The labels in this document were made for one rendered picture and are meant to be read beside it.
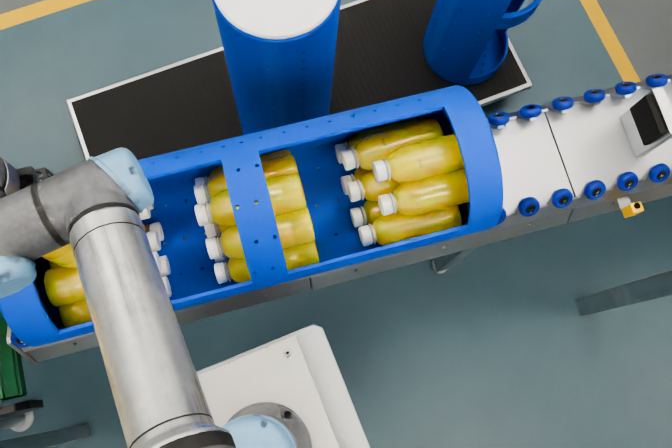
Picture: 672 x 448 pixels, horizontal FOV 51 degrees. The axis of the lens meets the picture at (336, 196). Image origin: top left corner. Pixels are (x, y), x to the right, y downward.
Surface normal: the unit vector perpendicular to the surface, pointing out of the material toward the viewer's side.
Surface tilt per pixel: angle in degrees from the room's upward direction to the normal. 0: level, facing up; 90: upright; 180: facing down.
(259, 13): 0
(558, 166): 0
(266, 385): 3
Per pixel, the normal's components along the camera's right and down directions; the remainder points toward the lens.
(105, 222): 0.08, -0.63
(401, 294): 0.05, -0.25
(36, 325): 0.25, 0.65
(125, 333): -0.22, -0.51
